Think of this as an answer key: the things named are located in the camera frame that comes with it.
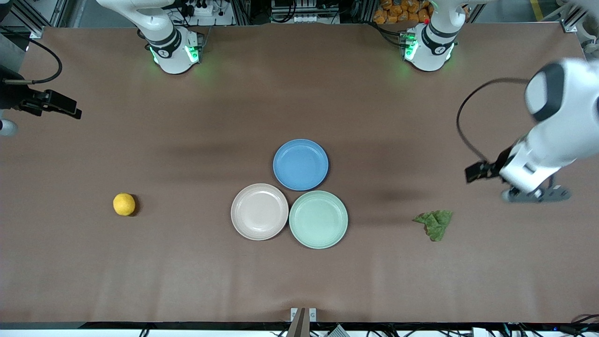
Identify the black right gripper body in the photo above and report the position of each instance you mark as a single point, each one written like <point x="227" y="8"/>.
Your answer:
<point x="15" y="99"/>

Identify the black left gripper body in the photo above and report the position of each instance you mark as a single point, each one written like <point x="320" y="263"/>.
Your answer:
<point x="494" y="167"/>

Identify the green lettuce leaf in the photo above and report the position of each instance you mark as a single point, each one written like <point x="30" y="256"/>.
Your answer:
<point x="435" y="223"/>

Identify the yellow lemon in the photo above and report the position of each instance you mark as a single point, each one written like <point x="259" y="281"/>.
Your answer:
<point x="124" y="204"/>

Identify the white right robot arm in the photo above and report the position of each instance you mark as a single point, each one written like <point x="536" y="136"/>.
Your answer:
<point x="171" y="51"/>

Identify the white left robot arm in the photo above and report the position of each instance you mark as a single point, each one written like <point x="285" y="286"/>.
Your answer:
<point x="561" y="140"/>

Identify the pale green plate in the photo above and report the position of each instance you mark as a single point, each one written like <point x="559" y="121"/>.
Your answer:
<point x="318" y="219"/>

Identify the white power strip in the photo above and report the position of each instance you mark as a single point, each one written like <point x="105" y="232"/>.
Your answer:
<point x="203" y="8"/>

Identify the blue plate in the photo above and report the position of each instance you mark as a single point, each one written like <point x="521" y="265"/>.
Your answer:
<point x="300" y="164"/>

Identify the brown table cover sheet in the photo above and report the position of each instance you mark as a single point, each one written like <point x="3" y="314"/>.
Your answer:
<point x="187" y="281"/>

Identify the grey ribbed device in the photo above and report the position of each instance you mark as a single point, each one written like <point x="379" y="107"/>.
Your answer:
<point x="337" y="331"/>

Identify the pink plate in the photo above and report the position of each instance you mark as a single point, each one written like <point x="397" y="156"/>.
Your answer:
<point x="259" y="211"/>

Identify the white electronics box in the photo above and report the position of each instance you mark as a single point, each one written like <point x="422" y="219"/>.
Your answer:
<point x="304" y="11"/>

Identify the aluminium frame profile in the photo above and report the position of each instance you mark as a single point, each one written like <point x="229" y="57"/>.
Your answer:
<point x="573" y="21"/>
<point x="32" y="21"/>

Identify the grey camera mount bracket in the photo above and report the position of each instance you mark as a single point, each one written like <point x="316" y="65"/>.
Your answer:
<point x="299" y="327"/>

